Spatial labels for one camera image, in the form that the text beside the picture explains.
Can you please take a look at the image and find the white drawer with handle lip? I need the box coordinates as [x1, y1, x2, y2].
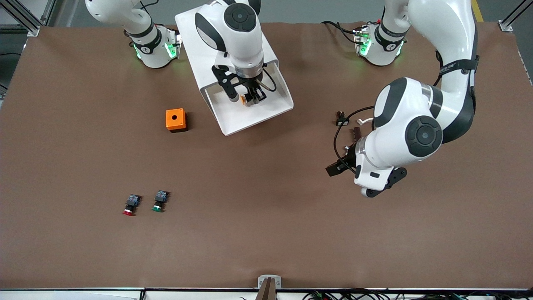
[201, 60, 294, 137]

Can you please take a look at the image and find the white drawer cabinet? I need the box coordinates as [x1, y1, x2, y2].
[175, 0, 279, 94]

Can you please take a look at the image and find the green push button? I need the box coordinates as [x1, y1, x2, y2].
[152, 190, 169, 213]

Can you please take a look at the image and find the red push button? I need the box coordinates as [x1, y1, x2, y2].
[123, 194, 141, 217]

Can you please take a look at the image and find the orange box with hole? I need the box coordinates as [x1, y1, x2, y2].
[165, 108, 188, 133]

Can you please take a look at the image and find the yellow floor tape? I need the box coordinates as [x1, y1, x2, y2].
[470, 0, 486, 23]

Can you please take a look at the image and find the black base cable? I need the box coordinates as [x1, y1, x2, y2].
[321, 21, 359, 44]

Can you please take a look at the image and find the grey metal bracket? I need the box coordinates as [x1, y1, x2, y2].
[258, 275, 282, 289]

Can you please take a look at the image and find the brown camera pole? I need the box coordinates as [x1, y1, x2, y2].
[255, 278, 277, 300]

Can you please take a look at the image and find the aluminium frame profile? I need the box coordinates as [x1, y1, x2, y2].
[0, 0, 57, 37]
[498, 0, 533, 32]

